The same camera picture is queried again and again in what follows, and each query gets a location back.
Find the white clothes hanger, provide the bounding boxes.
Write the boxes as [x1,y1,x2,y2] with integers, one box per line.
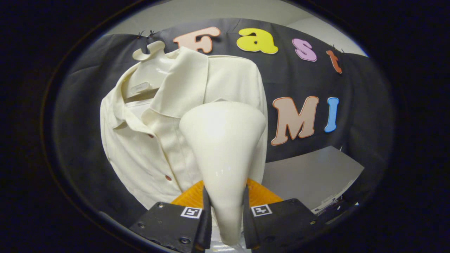
[121,40,176,102]

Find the cream button shirt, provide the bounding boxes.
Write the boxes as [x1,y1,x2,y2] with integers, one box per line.
[100,46,268,209]

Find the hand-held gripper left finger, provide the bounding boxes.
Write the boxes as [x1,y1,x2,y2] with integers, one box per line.
[129,180,213,253]

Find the white cabinet with grey top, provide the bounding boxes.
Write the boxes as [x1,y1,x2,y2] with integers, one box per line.
[262,146,365,215]

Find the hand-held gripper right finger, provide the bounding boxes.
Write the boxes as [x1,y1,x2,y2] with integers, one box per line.
[243,177,329,252]

